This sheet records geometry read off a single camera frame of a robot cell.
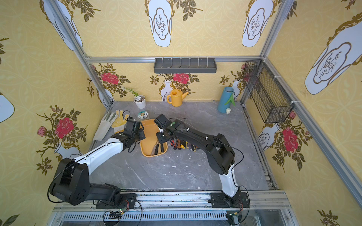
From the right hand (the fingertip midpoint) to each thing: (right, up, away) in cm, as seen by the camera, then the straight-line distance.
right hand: (165, 133), depth 89 cm
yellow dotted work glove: (-37, +4, +17) cm, 41 cm away
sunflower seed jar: (-18, +12, +14) cm, 26 cm away
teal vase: (+42, +23, +13) cm, 50 cm away
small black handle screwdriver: (-2, -10, +3) cm, 10 cm away
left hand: (-19, +1, +1) cm, 19 cm away
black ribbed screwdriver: (+18, -10, +3) cm, 21 cm away
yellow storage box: (-10, +3, +5) cm, 11 cm away
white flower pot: (-23, +22, +22) cm, 39 cm away
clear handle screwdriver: (-7, -11, +1) cm, 13 cm away
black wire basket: (+59, +18, -16) cm, 64 cm away
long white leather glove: (-47, +8, +19) cm, 52 cm away
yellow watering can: (+6, +26, +24) cm, 36 cm away
